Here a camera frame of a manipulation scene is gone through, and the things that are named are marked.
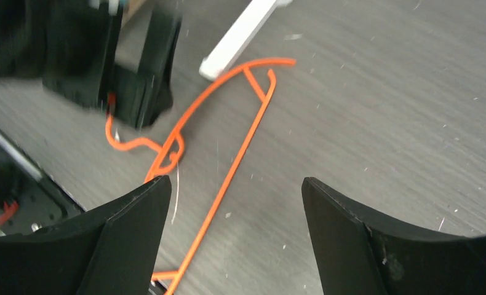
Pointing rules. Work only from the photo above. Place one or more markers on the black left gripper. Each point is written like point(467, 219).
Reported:
point(71, 47)

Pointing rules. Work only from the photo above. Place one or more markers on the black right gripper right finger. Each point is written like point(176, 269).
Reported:
point(360, 250)

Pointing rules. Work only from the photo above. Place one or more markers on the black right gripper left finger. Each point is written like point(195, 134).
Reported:
point(108, 250)

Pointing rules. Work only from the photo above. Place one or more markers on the white metal clothes rack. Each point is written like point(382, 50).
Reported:
point(237, 37)

